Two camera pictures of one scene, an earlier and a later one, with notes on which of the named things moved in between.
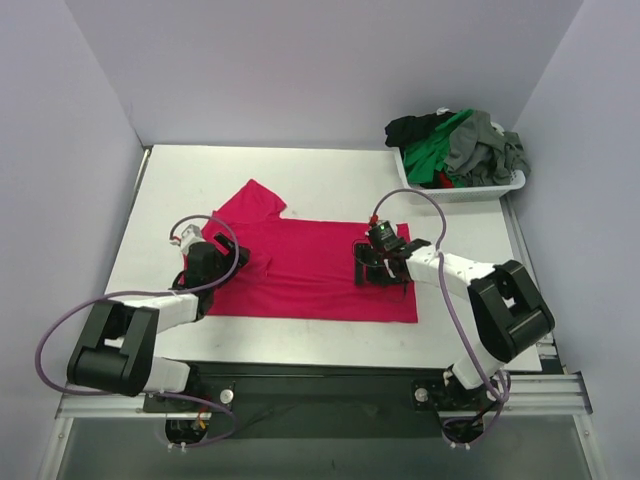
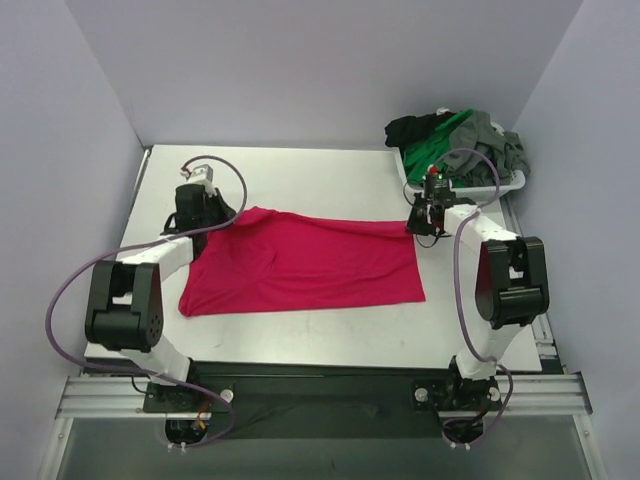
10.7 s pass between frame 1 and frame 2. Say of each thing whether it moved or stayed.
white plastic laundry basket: stayed
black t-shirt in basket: stayed
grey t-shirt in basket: stayed
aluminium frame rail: stayed
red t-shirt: moved
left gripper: moved
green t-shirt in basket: stayed
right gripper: moved
